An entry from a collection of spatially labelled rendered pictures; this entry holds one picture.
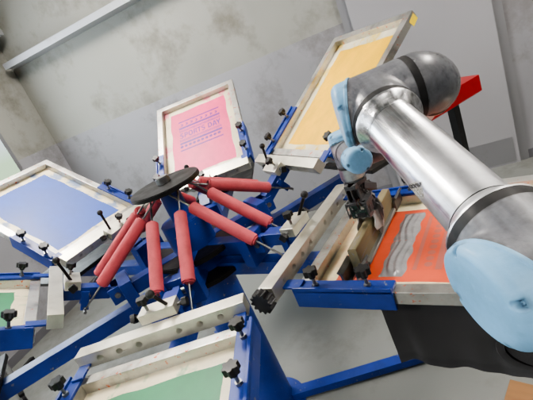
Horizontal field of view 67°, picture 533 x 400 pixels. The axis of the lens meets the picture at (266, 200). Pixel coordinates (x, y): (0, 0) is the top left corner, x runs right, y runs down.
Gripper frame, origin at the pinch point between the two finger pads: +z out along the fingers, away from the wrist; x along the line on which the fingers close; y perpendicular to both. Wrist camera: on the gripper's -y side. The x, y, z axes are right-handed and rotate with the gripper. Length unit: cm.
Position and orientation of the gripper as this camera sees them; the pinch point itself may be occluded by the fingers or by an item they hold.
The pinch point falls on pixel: (374, 229)
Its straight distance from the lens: 137.1
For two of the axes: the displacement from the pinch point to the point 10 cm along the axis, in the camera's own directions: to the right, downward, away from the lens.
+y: -4.7, 4.8, -7.4
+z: 3.7, 8.7, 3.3
